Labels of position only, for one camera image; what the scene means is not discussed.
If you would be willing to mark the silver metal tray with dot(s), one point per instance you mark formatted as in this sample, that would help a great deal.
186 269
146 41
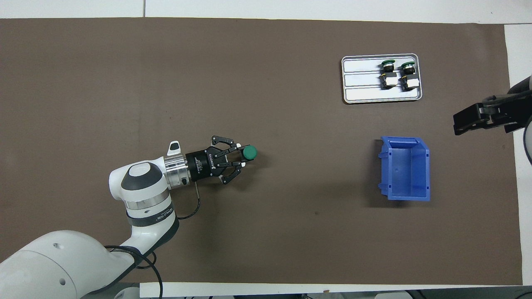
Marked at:
365 95

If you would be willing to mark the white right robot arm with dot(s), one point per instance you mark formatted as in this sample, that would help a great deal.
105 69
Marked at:
528 141

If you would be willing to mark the blue plastic storage bin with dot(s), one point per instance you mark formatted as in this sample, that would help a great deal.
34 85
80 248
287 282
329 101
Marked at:
409 174

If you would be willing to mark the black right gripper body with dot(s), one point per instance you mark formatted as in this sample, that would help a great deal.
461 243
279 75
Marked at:
515 108

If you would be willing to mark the brown paper table mat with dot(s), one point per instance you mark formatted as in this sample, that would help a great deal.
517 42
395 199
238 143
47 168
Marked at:
291 83

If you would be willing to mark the green push button switch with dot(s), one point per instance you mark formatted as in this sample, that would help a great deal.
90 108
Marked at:
388 81
409 83
250 153

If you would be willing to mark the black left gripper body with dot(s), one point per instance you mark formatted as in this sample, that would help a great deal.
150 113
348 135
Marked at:
201 164

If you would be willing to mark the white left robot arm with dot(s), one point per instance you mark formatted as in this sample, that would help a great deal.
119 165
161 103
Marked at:
62 265

